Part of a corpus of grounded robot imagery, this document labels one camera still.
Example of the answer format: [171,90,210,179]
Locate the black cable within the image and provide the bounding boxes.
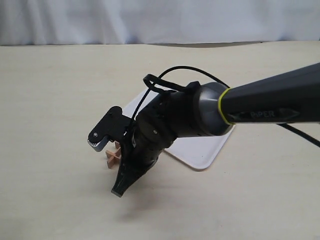
[123,65,320,148]

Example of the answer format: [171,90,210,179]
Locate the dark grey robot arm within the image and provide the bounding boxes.
[111,63,320,197]

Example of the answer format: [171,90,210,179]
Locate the white backdrop curtain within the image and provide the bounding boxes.
[0,0,320,45]

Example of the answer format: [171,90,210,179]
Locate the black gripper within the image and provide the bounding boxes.
[111,93,190,198]

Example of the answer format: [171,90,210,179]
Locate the wooden lattice puzzle pieces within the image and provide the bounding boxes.
[114,141,121,150]
[105,148,122,169]

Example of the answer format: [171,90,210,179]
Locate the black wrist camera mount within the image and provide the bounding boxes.
[87,106,131,152]

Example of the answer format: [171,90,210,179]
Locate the white rectangular plastic tray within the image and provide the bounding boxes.
[138,84,233,171]

